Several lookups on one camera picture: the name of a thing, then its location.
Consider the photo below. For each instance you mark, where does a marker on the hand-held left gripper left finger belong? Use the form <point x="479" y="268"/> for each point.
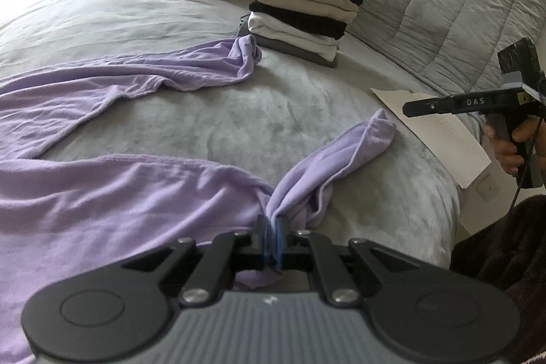
<point x="264" y="238"/>

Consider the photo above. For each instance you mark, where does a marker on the white wall socket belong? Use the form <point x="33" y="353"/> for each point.
<point x="486" y="188"/>

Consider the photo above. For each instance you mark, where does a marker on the folded black garment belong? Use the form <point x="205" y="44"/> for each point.
<point x="307" y="23"/>

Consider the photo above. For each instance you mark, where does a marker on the lilac long-sleeved shirt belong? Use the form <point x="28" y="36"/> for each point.
<point x="128" y="193"/>

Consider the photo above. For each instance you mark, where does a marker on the folded grey garment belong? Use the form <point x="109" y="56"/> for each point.
<point x="307" y="56"/>

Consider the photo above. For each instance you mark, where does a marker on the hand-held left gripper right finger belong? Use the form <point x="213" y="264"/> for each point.
<point x="279" y="240"/>

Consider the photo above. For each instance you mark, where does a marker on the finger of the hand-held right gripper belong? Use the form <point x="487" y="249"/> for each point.
<point x="452" y="103"/>

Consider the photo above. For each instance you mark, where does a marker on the beige paper sheet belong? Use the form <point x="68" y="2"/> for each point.
<point x="448" y="142"/>

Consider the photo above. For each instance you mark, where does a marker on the person's right hand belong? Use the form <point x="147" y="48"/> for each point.
<point x="507" y="159"/>

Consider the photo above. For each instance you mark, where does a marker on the person's dark fuzzy clothing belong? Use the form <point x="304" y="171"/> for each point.
<point x="503" y="261"/>

